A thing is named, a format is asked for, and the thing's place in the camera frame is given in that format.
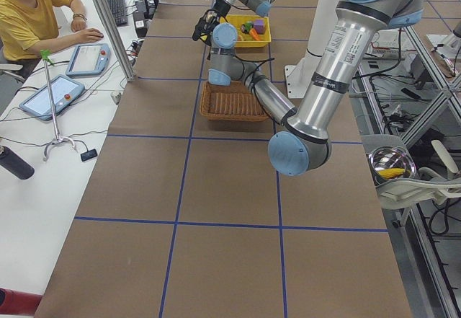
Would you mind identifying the small black usb hub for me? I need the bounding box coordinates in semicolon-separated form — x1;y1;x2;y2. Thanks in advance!
80;149;98;162

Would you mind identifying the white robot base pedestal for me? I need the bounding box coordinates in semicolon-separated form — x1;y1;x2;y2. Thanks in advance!
285;0;339;99

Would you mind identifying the upper teach pendant tablet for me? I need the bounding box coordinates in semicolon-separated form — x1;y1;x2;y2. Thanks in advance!
66;43;110;78

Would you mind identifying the clear yellowish tape roll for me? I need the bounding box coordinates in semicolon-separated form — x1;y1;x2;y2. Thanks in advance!
200;14;220;43

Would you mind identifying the yellow woven basket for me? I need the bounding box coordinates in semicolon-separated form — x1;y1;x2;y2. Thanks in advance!
209;14;272;49

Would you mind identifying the teach pendant tablet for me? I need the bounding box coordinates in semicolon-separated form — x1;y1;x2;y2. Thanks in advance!
66;43;110;78
18;74;86;123

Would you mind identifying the metal stand with green clip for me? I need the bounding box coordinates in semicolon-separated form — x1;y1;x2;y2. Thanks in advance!
40;50;76;162

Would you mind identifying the steel bowl with corn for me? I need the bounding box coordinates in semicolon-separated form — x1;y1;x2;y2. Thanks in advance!
367;146;417;185

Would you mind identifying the aluminium frame post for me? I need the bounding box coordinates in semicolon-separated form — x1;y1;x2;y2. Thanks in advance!
93;0;135;81

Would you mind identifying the person in yellow shirt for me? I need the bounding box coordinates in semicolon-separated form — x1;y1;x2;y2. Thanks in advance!
1;0;89;61

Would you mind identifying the lower teach pendant tablet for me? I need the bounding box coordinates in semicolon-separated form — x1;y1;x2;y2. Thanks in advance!
18;74;86;123

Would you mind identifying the brown wicker basket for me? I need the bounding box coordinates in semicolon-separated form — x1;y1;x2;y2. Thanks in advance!
200;81;269;122

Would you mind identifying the purple foam block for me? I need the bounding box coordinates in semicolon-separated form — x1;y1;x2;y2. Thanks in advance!
253;19;266;35

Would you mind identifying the black keyboard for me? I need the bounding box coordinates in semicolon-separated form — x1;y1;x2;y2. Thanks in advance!
106;0;128;27

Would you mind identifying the black water bottle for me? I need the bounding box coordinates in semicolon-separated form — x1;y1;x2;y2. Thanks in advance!
1;146;35;180

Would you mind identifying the person's right hand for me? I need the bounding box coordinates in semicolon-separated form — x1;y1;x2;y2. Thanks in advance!
75;28;104;44

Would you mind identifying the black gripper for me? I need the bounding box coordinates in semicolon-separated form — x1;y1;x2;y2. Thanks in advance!
192;0;231;43

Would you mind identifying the orange toy carrot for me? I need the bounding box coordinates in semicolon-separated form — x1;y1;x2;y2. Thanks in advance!
241;24;261;41

